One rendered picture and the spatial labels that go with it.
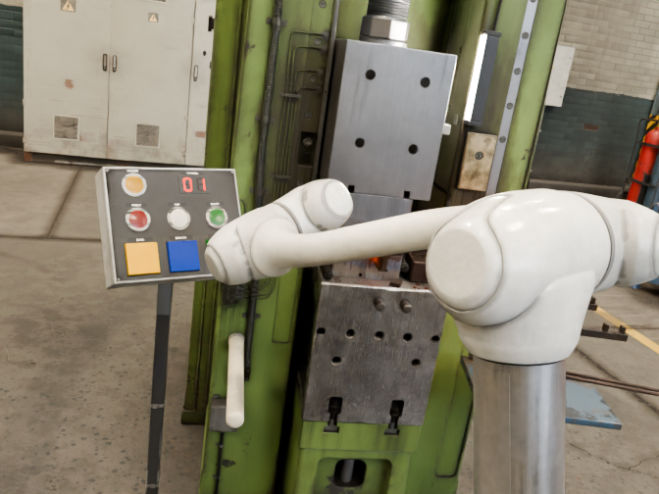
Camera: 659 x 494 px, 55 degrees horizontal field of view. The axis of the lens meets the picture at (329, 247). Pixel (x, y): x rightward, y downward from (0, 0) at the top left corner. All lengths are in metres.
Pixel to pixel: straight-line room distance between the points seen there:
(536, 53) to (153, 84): 5.40
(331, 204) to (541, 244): 0.56
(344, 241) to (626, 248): 0.42
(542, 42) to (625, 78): 7.84
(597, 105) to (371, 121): 8.03
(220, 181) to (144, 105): 5.38
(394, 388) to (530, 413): 1.26
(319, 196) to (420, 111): 0.69
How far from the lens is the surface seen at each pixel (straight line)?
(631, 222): 0.80
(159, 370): 1.84
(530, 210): 0.67
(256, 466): 2.31
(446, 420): 2.34
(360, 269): 1.84
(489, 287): 0.63
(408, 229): 0.97
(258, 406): 2.17
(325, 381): 1.91
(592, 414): 1.98
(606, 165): 9.96
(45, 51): 7.06
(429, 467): 2.42
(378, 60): 1.73
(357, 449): 2.06
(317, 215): 1.14
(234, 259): 1.08
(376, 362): 1.91
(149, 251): 1.56
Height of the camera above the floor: 1.54
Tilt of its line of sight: 17 degrees down
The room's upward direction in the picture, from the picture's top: 8 degrees clockwise
